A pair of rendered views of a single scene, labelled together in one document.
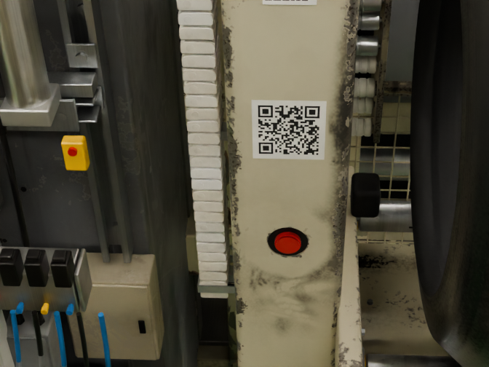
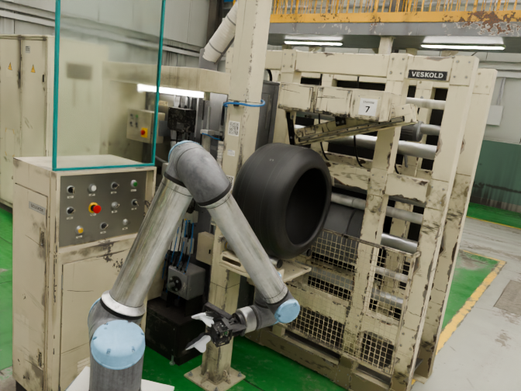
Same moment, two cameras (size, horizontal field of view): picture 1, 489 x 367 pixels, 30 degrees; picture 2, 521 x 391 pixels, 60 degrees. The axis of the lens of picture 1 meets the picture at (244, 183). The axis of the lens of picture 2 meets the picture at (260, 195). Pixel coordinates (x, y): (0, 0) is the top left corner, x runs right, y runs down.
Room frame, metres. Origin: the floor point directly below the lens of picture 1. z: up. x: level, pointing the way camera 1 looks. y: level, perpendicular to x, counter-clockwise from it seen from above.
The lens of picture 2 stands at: (-1.21, -1.43, 1.67)
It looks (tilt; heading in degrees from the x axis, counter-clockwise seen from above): 12 degrees down; 31
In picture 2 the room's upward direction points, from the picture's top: 7 degrees clockwise
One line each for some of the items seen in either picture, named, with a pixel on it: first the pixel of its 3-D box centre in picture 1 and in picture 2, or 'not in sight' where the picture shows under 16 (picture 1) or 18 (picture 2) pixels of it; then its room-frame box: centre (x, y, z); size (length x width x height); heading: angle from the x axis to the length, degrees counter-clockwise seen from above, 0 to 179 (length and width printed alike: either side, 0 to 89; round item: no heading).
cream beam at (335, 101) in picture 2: not in sight; (336, 102); (1.10, -0.46, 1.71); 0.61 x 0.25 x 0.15; 85
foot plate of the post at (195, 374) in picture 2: not in sight; (215, 374); (0.81, -0.05, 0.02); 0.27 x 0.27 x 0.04; 85
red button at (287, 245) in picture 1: (287, 239); not in sight; (0.75, -0.05, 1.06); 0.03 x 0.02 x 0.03; 85
